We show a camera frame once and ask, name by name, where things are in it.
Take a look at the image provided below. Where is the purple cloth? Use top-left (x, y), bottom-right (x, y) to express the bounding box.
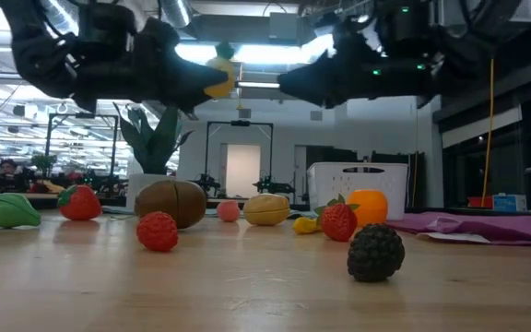
top-left (384, 210), bottom-right (531, 248)

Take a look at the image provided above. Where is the yellow hanging cable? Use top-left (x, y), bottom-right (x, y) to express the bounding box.
top-left (479, 57), bottom-right (497, 208)

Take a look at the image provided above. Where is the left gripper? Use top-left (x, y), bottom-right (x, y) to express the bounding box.
top-left (69, 4), bottom-right (229, 121)

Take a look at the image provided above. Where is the tan toy potato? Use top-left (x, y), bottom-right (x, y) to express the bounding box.
top-left (242, 193), bottom-right (291, 227)

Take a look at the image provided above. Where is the white perforated plastic basket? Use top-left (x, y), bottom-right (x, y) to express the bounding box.
top-left (306, 161), bottom-right (409, 221)

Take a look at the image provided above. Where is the plant in white pot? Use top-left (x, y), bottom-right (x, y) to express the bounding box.
top-left (112, 101), bottom-right (195, 211)

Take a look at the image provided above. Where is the black toy blackberry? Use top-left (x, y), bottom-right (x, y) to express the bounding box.
top-left (346, 222), bottom-right (407, 284)

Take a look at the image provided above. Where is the person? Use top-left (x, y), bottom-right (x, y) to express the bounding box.
top-left (0, 158), bottom-right (20, 181)

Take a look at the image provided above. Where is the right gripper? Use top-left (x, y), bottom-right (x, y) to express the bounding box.
top-left (277, 13), bottom-right (446, 111)

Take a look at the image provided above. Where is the red toy strawberry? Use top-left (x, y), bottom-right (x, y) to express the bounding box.
top-left (313, 193), bottom-right (361, 243)
top-left (56, 184), bottom-right (103, 221)

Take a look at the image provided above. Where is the black background gantry frame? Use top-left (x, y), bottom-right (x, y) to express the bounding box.
top-left (204, 119), bottom-right (276, 195)
top-left (43, 112), bottom-right (120, 185)

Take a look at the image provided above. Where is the pink toy peach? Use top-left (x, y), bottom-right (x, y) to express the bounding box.
top-left (216, 199), bottom-right (242, 223)

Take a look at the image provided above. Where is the brown toy kiwi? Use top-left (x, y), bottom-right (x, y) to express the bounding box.
top-left (134, 179), bottom-right (208, 231)

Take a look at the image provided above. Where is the yellow toy banana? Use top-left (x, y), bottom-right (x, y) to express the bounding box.
top-left (291, 216), bottom-right (325, 235)

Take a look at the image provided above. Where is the green toy cucumber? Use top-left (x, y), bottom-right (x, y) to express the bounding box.
top-left (0, 192), bottom-right (42, 230)

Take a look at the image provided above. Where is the blue white box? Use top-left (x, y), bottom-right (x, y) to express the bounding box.
top-left (492, 193), bottom-right (528, 213)

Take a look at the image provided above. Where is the red box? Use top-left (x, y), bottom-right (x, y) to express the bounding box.
top-left (466, 196), bottom-right (495, 209)

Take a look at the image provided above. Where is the yellow toy corn green husk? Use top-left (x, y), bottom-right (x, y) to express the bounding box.
top-left (203, 41), bottom-right (238, 100)

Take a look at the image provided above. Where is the red toy raspberry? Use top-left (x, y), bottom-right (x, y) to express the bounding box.
top-left (136, 210), bottom-right (180, 253)

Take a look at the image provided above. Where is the yellow-orange round toy fruit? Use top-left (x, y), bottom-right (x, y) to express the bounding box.
top-left (346, 188), bottom-right (390, 228)

